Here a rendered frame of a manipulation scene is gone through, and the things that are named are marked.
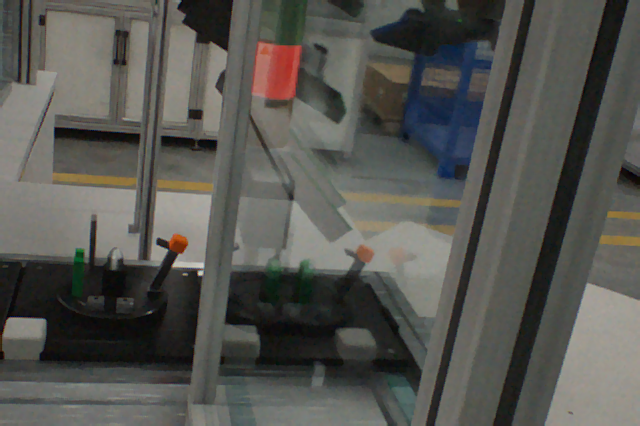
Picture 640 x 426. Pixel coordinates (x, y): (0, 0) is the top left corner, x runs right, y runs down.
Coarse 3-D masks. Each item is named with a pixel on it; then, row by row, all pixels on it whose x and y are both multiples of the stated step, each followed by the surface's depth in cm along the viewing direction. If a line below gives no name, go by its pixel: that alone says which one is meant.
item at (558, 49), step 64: (512, 0) 21; (576, 0) 19; (512, 64) 21; (576, 64) 20; (512, 128) 21; (576, 128) 21; (512, 192) 21; (576, 192) 21; (512, 256) 21; (576, 256) 22; (448, 320) 24; (512, 320) 22; (448, 384) 24; (512, 384) 24
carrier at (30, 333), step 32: (96, 224) 106; (32, 288) 105; (64, 288) 103; (96, 288) 104; (128, 288) 105; (160, 288) 105; (192, 288) 112; (32, 320) 94; (64, 320) 99; (96, 320) 97; (128, 320) 98; (160, 320) 103; (192, 320) 104; (32, 352) 92; (64, 352) 93; (96, 352) 93; (128, 352) 95; (160, 352) 96; (192, 352) 97
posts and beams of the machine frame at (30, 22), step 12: (24, 0) 240; (36, 0) 241; (24, 12) 241; (36, 12) 242; (24, 24) 243; (36, 24) 243; (24, 36) 244; (36, 36) 245; (24, 48) 245; (36, 48) 246; (24, 60) 247; (36, 60) 248; (24, 72) 248; (36, 72) 250; (24, 84) 249
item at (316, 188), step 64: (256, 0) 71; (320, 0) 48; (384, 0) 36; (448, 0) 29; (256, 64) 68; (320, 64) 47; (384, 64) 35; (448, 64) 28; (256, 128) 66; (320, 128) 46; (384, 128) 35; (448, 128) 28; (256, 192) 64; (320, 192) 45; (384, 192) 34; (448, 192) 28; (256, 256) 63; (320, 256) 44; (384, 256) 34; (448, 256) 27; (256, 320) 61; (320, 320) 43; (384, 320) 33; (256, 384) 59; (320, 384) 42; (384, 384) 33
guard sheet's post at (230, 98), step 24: (240, 0) 74; (240, 24) 74; (240, 48) 75; (240, 72) 76; (216, 168) 80; (216, 192) 80; (216, 216) 81; (216, 240) 82; (216, 264) 83; (216, 288) 85; (192, 384) 89
